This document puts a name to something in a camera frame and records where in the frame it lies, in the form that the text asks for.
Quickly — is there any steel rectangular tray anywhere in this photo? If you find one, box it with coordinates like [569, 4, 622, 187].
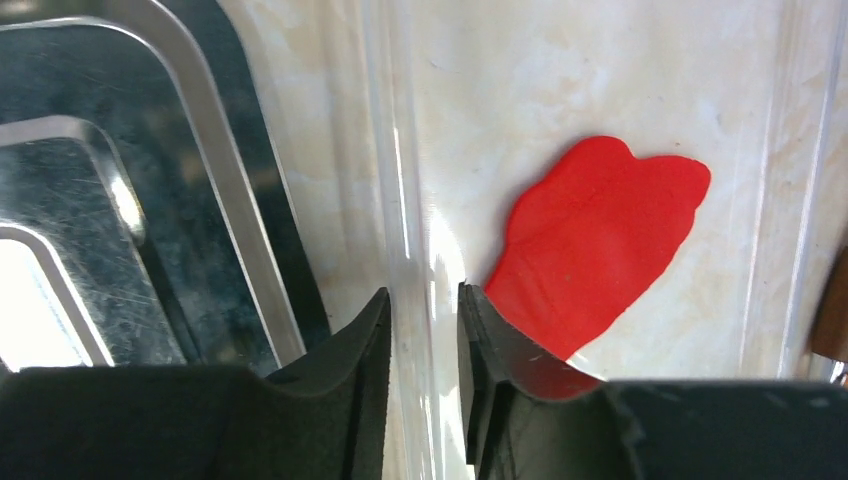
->
[1, 1, 331, 374]

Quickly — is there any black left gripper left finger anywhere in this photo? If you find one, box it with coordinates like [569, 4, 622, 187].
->
[1, 288, 391, 479]

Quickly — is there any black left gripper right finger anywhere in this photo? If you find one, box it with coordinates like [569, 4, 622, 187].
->
[457, 283, 847, 479]

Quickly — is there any red dough piece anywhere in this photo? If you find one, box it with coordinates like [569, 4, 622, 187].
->
[484, 136, 712, 360]

